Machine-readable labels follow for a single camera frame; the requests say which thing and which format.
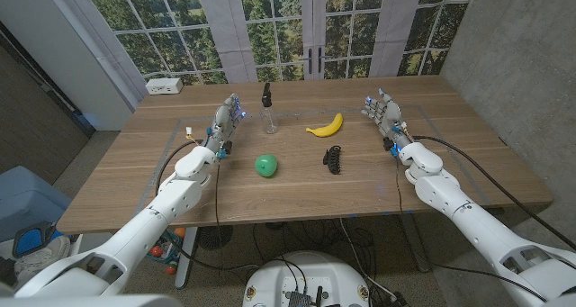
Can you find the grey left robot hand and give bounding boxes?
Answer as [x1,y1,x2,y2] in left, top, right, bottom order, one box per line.
[202,93,248,160]

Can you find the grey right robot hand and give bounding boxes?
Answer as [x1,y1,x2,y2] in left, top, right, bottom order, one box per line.
[361,87,413,154]

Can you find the clear spray bottle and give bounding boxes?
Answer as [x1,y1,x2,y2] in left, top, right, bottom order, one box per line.
[260,104,279,135]

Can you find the green ball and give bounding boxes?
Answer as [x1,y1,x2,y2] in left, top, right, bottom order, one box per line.
[254,153,279,178]

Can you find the yellow toy banana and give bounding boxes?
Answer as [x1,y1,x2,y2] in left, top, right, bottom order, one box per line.
[305,113,344,139]

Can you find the white power strip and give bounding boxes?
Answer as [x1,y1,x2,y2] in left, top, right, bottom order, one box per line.
[145,77,185,95]

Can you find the black hair claw clip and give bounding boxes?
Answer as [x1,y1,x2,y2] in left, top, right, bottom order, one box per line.
[322,145,343,176]

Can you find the printed window backdrop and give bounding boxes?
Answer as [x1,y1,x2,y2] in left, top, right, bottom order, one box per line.
[40,0,478,86]

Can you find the black round fan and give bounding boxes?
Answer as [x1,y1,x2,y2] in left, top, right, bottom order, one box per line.
[197,225,234,252]

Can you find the grey table leg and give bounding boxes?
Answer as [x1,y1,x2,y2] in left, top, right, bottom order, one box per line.
[400,212,433,273]

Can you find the white table leg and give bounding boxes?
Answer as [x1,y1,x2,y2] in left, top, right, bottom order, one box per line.
[174,225,199,290]

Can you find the teal basket of toys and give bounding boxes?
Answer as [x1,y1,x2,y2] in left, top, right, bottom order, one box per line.
[146,227,186,275]

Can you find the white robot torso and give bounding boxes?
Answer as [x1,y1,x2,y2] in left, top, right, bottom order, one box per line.
[241,250,374,307]

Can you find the blue plastic bin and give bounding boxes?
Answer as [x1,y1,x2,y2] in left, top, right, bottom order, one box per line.
[0,165,73,245]

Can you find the white sneaker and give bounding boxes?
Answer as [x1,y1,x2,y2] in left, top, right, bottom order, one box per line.
[14,234,72,286]

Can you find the thin black right wrist wire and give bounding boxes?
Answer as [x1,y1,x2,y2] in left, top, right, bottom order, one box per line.
[394,157,548,302]

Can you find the thin black wrist wire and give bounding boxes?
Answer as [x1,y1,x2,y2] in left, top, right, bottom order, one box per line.
[213,161,221,236]
[394,157,548,302]

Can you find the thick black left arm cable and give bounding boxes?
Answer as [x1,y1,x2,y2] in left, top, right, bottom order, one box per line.
[155,138,262,272]

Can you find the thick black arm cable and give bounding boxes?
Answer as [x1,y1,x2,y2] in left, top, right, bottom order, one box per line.
[155,138,262,272]
[411,135,576,252]

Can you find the thin black left wrist wire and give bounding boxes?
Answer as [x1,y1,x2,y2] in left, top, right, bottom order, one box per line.
[213,161,221,236]

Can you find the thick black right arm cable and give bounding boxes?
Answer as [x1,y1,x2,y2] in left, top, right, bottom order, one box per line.
[411,135,576,252]

